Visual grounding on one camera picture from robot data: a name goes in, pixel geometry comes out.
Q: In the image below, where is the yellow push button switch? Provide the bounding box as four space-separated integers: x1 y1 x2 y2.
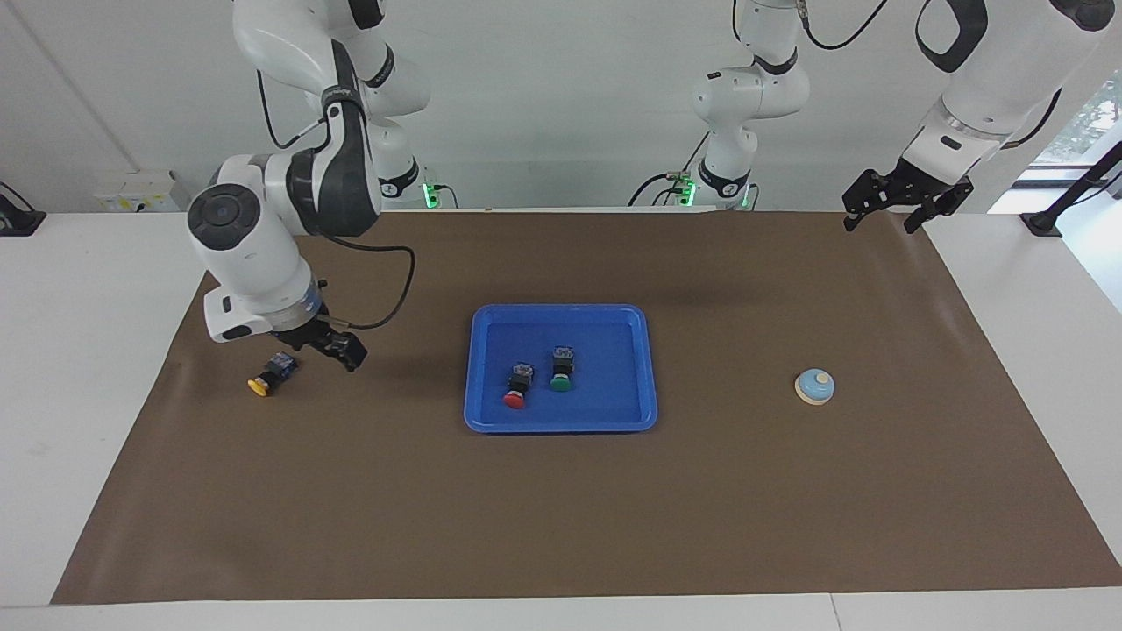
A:
247 352 299 398

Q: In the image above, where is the red push button switch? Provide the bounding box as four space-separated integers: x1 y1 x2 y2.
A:
502 362 537 410

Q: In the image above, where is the blue service bell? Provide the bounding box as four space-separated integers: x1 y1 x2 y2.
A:
794 368 836 407

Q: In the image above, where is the blue plastic tray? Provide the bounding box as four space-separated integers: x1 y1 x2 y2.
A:
463 303 659 435

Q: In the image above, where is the window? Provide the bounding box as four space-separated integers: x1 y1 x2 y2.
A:
1033 74 1122 169

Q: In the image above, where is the brown table mat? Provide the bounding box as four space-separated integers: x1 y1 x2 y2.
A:
50 210 1122 606

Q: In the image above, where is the black table clamp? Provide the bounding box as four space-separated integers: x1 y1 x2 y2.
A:
0 181 46 238

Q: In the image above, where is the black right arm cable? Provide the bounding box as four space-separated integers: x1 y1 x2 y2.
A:
257 70 416 332

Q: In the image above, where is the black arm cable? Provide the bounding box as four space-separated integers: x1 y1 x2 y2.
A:
799 0 1063 150
257 70 416 332

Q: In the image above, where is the black camera stand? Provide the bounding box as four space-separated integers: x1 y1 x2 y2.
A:
1019 140 1122 238

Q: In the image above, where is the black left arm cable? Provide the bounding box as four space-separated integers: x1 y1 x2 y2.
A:
799 0 1063 150

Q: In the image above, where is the white wall socket box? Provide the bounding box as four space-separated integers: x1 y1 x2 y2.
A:
95 171 181 213

